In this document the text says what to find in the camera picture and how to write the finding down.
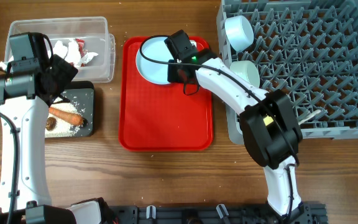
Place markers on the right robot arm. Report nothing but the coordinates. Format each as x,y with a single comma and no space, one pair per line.
269,126

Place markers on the red serving tray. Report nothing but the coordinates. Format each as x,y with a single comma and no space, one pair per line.
160,117

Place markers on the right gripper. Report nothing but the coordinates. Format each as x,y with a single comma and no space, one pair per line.
171,75

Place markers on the light blue bowl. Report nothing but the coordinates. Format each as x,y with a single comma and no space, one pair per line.
239,32

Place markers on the white tissue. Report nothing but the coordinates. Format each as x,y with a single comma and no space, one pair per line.
71,53

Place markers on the red snack wrapper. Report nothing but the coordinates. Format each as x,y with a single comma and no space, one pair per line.
80,43

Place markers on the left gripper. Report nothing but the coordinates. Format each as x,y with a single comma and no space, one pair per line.
63,70

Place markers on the clear plastic bin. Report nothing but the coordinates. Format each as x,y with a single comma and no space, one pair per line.
93,31

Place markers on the brown shiitake mushroom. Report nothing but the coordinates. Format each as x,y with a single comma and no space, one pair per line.
51,124

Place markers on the white spoon in rack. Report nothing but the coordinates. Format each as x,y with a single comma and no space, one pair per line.
309,117

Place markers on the light blue plate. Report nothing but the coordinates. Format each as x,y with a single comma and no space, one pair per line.
155,49

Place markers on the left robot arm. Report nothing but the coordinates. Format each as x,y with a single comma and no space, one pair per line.
29,85

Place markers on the grey dishwasher rack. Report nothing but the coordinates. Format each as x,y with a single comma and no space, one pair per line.
309,50

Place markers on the mint green bowl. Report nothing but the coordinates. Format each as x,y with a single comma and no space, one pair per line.
246,70

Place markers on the pile of white rice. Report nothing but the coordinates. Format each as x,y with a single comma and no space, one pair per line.
64,129

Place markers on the black plastic tray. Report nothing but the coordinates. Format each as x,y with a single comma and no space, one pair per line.
83,93

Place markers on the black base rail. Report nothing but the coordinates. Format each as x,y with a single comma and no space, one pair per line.
306,213

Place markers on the orange carrot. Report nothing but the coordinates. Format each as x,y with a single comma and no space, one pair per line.
71,118

